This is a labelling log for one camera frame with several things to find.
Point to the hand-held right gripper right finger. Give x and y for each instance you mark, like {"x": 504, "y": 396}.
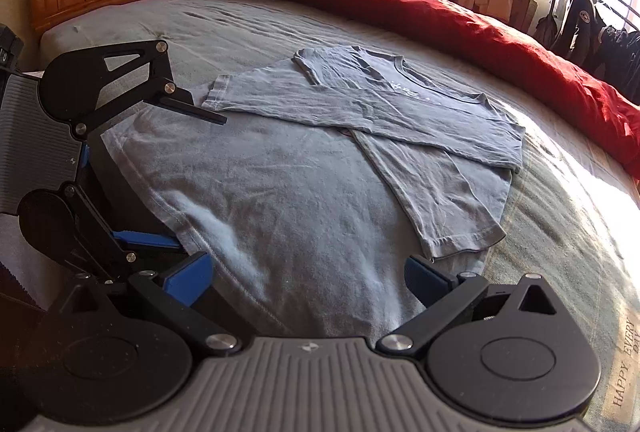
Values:
{"x": 425, "y": 282}

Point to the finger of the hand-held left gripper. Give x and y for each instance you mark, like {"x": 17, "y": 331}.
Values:
{"x": 145, "y": 239}
{"x": 200, "y": 112}

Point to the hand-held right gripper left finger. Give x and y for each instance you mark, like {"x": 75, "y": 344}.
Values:
{"x": 187, "y": 279}

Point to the light blue cartoon print shirt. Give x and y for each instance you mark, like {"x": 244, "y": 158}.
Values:
{"x": 280, "y": 192}

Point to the red duvet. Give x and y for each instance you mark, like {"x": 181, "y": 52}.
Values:
{"x": 425, "y": 17}

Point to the grey hanging garment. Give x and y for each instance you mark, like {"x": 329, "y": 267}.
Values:
{"x": 545, "y": 32}

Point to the black jacket with badge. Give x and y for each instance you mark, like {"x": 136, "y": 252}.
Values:
{"x": 580, "y": 27}

